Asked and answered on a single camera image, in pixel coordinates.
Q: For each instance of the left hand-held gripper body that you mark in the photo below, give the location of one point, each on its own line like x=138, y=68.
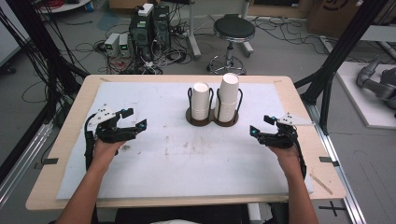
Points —
x=112, y=133

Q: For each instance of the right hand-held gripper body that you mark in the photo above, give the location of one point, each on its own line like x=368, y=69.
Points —
x=281, y=138

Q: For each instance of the person's right hand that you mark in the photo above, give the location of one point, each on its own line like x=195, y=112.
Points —
x=288, y=157

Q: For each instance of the person's left hand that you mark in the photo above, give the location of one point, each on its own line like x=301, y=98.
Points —
x=106, y=152

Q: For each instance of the tall stack of paper cups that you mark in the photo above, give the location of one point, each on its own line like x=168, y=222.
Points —
x=227, y=96

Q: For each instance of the black tape strip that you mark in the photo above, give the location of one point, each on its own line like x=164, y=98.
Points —
x=327, y=160
x=49, y=161

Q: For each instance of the white foam mat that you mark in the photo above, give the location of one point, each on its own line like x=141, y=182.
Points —
x=174, y=168

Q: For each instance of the thin wooden stick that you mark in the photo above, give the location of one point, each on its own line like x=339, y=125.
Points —
x=320, y=184

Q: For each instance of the short stack of paper cups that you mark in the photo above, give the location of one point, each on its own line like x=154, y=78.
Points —
x=200, y=99

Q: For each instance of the grey power supply unit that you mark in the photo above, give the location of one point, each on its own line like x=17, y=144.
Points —
x=124, y=45
x=111, y=43

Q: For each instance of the black computer tower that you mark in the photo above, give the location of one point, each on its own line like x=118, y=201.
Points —
x=141, y=34
x=162, y=28

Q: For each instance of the white floor board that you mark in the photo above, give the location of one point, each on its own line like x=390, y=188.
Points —
x=358, y=105

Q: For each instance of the black round stool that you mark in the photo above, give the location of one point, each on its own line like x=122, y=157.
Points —
x=234, y=28

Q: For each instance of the person's dark clothing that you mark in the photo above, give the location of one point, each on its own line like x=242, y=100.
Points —
x=180, y=214

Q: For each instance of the grey desk leg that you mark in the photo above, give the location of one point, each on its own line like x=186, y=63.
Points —
x=193, y=34

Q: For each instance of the brown cardboard box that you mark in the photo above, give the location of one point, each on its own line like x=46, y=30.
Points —
x=336, y=15

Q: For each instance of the black metal frame stand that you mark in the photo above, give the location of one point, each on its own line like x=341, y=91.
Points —
x=342, y=43

